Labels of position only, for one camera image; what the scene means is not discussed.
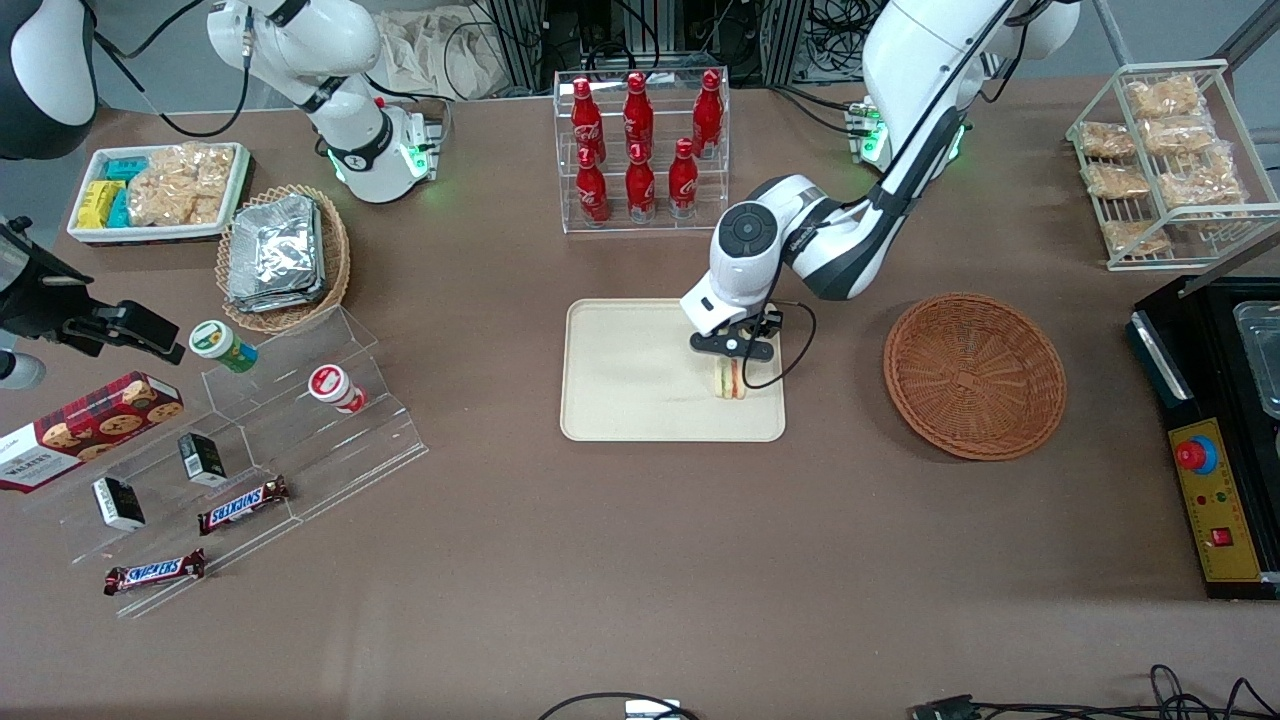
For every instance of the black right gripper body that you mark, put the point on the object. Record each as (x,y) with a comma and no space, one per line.
(40,303)

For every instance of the triangle sandwich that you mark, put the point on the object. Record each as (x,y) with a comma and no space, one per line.
(730,382)

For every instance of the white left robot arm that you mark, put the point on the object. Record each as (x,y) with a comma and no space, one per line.
(930,60)

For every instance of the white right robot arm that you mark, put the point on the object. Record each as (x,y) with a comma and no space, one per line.
(300,40)

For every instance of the cream plastic tray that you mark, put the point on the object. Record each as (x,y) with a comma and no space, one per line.
(630,380)

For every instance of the oval tan wicker basket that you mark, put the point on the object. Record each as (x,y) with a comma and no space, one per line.
(335,260)

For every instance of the round brown wicker basket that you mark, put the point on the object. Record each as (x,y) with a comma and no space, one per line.
(975,375)

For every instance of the green yogurt cup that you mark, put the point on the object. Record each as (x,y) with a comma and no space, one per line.
(222,345)

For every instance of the white rectangular bin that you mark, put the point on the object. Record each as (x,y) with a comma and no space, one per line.
(90,235)

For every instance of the red tartan cookie box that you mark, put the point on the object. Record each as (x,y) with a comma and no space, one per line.
(90,425)

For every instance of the clear acrylic bottle rack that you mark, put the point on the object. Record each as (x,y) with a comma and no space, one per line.
(650,222)

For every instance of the yellow snack packet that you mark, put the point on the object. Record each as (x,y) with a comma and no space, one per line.
(95,200)

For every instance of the red cola bottle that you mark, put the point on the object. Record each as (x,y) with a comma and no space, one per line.
(637,110)
(683,185)
(591,195)
(640,190)
(583,115)
(708,110)

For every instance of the teal snack packet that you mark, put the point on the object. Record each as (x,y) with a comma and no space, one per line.
(120,210)
(125,168)

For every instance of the silver foil packet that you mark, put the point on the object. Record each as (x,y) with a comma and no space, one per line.
(270,302)
(275,240)

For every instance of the small black carton box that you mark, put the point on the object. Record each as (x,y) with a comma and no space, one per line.
(118,502)
(202,458)

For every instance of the large clear snack bag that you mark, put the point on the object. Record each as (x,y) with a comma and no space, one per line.
(180,185)

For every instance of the red strawberry yogurt cup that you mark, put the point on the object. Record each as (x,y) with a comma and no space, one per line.
(335,387)

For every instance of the Snickers chocolate bar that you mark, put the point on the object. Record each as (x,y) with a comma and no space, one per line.
(155,572)
(243,505)

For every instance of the clear acrylic stepped display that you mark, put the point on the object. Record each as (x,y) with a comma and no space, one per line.
(330,460)

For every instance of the beige crumpled cloth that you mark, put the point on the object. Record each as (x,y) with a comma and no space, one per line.
(440,50)

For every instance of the clear bag of crackers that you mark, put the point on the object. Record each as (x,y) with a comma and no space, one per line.
(1107,140)
(1175,133)
(1115,180)
(1200,185)
(1160,97)
(1135,237)

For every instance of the black heating appliance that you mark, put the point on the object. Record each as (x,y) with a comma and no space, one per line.
(1200,340)

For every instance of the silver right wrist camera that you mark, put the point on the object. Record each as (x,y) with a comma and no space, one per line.
(18,372)

